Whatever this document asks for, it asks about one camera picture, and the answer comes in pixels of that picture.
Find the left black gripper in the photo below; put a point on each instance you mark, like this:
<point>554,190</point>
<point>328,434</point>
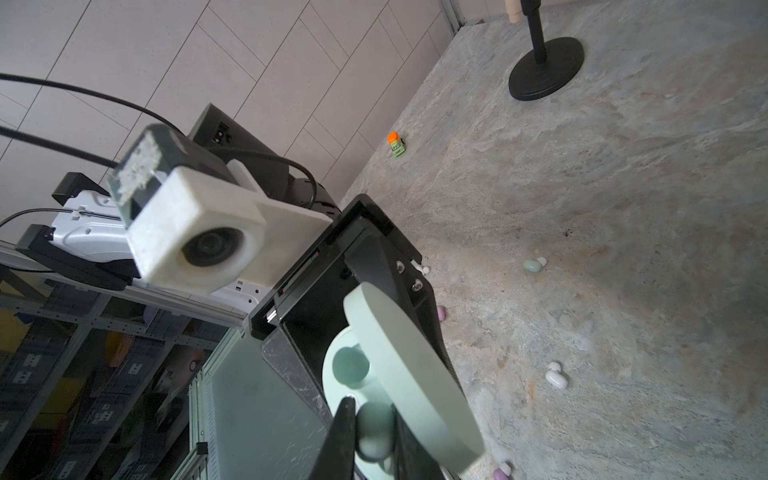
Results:
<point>303,314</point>

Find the mint green earbud case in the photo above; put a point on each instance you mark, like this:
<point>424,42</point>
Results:
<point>387,366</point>

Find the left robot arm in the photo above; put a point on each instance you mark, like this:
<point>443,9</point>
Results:
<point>89,231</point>

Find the mint earbud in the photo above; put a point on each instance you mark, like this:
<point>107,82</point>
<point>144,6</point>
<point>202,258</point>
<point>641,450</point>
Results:
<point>535,265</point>

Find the purple earbud lower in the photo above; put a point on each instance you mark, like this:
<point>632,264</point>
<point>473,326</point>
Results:
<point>503,471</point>

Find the aluminium front rail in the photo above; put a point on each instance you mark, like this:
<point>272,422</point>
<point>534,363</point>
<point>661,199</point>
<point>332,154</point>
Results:
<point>179,303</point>

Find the orange green small toy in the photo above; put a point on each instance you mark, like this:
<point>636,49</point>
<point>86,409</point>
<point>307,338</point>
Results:
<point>396,144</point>

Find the white earbud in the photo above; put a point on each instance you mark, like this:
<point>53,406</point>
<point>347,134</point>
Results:
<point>423,269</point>
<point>555,377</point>

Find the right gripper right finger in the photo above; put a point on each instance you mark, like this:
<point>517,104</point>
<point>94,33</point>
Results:
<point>411,461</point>

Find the white earbud left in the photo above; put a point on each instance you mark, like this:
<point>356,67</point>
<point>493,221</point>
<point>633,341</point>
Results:
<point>423,269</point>

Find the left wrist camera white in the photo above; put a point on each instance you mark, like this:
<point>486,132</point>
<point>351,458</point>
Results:
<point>197,221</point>

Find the black microphone stand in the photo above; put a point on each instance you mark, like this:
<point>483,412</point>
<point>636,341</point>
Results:
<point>549,66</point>

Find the white earbud right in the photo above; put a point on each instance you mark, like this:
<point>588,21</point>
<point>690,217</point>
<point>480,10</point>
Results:
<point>555,377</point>

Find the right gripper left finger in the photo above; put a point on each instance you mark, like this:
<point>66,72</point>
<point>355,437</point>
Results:
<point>336,460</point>

